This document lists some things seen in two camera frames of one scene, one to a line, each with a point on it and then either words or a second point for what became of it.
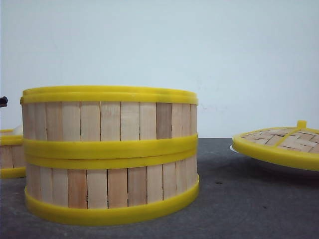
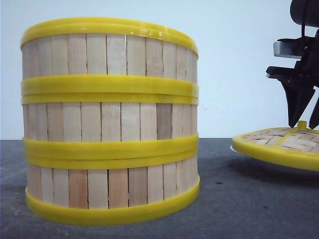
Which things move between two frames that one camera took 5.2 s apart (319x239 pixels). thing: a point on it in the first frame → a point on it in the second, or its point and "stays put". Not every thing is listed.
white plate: (232, 148) stays put
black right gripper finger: (3, 101) → (314, 122)
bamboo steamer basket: (106, 122) stays put
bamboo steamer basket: (11, 155) → (108, 58)
